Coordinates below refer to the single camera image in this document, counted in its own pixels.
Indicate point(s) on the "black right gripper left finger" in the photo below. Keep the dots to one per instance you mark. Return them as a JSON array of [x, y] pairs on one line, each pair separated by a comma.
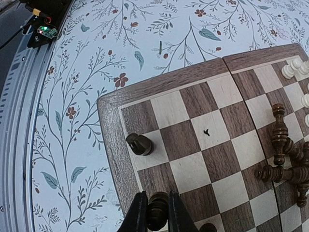
[[135, 219]]

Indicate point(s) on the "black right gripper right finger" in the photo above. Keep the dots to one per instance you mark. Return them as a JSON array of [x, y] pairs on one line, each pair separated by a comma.
[[179, 219]]

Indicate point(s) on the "dark chess piece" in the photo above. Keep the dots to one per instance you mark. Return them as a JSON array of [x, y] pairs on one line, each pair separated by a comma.
[[157, 211], [208, 227]]

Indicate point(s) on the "dark chess rook corner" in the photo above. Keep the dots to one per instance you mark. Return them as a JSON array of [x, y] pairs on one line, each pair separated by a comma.
[[140, 144]]

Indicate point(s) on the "wooden chess board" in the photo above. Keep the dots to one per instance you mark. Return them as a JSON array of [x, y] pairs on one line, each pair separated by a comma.
[[207, 123]]

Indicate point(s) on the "pile of dark chess pieces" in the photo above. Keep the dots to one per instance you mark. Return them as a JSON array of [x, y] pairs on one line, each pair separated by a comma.
[[290, 161]]

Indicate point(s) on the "row of white chess pieces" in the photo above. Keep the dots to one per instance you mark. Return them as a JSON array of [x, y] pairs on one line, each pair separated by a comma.
[[300, 70]]

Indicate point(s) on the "small green stick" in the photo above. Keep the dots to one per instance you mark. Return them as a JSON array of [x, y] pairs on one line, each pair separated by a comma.
[[160, 48]]

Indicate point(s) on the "floral patterned table mat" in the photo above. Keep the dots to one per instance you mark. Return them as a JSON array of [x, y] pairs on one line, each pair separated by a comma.
[[108, 44]]

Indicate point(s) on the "front aluminium slotted rail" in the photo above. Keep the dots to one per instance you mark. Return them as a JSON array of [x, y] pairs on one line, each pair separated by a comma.
[[19, 108]]

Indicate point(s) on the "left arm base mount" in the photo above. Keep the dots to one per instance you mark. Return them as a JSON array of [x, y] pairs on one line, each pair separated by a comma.
[[46, 21]]

